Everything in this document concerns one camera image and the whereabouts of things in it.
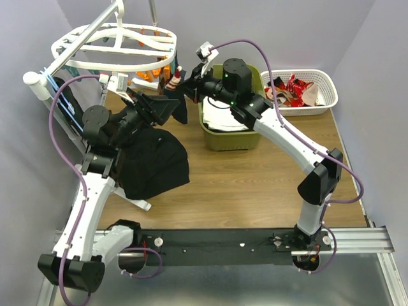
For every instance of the white perforated basket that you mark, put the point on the white perforated basket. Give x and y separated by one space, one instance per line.
327 96

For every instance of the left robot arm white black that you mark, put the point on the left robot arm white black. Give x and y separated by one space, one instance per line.
77 260

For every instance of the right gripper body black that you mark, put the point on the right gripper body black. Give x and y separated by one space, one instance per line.
208 86

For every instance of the aluminium frame rail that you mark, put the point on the aluminium frame rail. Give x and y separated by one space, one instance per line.
367 240

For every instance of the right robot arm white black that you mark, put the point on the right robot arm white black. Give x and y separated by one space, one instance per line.
256 112

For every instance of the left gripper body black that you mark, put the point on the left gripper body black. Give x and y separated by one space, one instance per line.
132 118

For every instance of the black garment pile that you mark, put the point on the black garment pile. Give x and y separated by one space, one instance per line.
155 162

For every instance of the red snowflake sock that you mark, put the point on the red snowflake sock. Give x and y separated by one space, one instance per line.
296 86

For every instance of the white folded cloth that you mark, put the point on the white folded cloth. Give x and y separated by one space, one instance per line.
217 116

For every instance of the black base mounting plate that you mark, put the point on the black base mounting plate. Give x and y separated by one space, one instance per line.
218 247

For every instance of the white drying rack stand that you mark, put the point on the white drying rack stand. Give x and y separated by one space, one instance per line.
40 83

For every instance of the green plastic bin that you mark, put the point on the green plastic bin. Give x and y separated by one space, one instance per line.
222 141

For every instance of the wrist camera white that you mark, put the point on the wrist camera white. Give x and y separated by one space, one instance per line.
116 82
206 53

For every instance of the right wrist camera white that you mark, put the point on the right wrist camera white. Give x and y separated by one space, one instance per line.
206 53

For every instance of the brown argyle sock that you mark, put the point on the brown argyle sock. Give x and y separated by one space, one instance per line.
284 97

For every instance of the grey beige sock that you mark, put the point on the grey beige sock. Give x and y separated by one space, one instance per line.
309 94

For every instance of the white round sock hanger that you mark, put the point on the white round sock hanger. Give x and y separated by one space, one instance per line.
108 34

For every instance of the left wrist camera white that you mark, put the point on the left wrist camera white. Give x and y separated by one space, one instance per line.
116 82

